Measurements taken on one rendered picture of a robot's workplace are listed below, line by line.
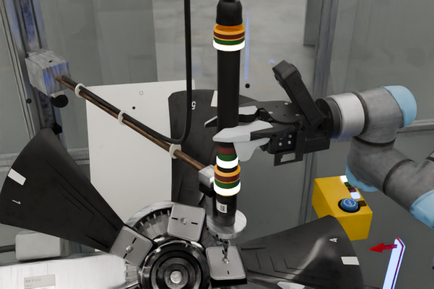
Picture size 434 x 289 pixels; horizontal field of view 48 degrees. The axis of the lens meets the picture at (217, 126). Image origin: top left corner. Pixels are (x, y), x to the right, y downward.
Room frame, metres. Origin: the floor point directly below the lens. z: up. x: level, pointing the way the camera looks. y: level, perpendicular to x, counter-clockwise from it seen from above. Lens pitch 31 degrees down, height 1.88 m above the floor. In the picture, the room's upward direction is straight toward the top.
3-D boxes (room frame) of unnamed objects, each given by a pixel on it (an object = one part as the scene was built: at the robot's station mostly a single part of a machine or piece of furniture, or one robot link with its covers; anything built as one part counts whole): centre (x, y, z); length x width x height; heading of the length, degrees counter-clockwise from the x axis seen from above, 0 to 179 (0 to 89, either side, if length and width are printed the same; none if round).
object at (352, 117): (0.72, -0.21, 1.47); 0.08 x 0.05 x 0.08; 19
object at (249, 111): (0.69, -0.02, 1.46); 0.09 x 0.03 x 0.06; 100
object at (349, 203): (0.95, -0.33, 1.08); 0.04 x 0.04 x 0.02
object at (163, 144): (0.87, 0.20, 1.37); 0.54 x 0.01 x 0.01; 44
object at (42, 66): (1.10, 0.42, 1.37); 0.10 x 0.07 x 0.08; 44
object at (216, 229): (0.66, -0.01, 1.33); 0.09 x 0.07 x 0.10; 44
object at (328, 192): (1.00, -0.33, 1.02); 0.16 x 0.10 x 0.11; 9
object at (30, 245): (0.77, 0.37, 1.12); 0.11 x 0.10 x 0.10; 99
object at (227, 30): (0.65, -0.02, 1.63); 0.04 x 0.04 x 0.03
